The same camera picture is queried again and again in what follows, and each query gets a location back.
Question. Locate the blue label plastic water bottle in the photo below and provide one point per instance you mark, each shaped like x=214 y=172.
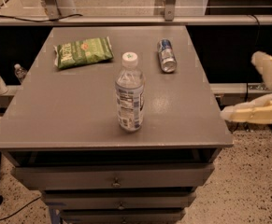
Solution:
x=130 y=87

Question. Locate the grey metal post left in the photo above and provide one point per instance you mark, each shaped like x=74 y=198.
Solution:
x=57 y=9

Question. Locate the green chip bag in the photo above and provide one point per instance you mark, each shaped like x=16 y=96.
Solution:
x=83 y=52

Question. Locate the bottom drawer with knob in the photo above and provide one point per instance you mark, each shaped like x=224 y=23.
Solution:
x=123 y=216

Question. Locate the top drawer with knob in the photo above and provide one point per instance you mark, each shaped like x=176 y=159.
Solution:
x=114 y=177

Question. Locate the small clear bottle background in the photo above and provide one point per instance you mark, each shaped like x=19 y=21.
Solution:
x=20 y=72

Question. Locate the grey drawer cabinet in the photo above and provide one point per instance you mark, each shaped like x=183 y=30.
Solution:
x=64 y=118

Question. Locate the grey metal post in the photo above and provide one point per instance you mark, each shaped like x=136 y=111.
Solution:
x=57 y=9
x=166 y=8

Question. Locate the middle drawer with knob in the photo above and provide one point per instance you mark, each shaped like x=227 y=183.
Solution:
x=119 y=200

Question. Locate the grey metal post centre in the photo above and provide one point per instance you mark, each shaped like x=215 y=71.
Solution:
x=166 y=8

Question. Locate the blue silver soda can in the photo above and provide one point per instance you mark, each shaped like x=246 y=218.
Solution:
x=166 y=56

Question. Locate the drawer with knob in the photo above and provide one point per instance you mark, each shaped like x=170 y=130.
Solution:
x=123 y=216
x=119 y=200
x=114 y=177

